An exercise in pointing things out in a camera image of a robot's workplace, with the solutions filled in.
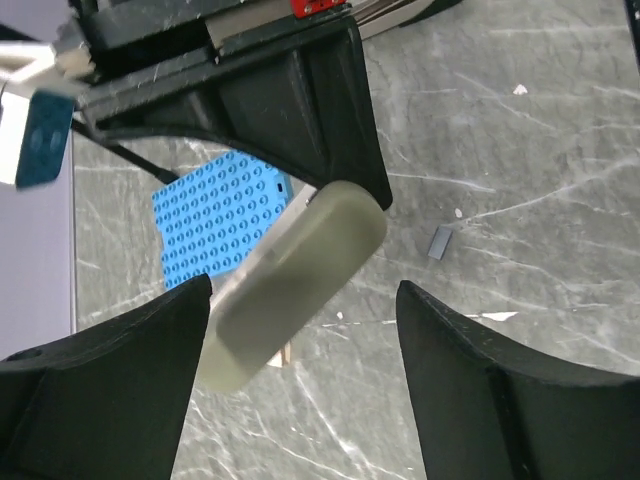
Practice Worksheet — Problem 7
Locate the unloaded staple strip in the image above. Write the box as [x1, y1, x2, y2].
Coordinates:
[428, 225, 453, 260]

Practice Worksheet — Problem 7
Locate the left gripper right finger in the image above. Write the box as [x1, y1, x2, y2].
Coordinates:
[396, 280, 639, 479]

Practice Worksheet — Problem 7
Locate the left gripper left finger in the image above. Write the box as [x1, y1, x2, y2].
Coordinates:
[1, 274, 212, 479]

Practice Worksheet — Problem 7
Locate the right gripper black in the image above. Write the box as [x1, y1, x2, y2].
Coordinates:
[74, 1, 393, 209]

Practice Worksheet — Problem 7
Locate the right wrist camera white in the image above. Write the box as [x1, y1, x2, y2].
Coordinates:
[1, 40, 95, 190]

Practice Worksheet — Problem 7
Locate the blue studded building plate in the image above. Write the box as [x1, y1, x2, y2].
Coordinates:
[151, 150, 293, 290]

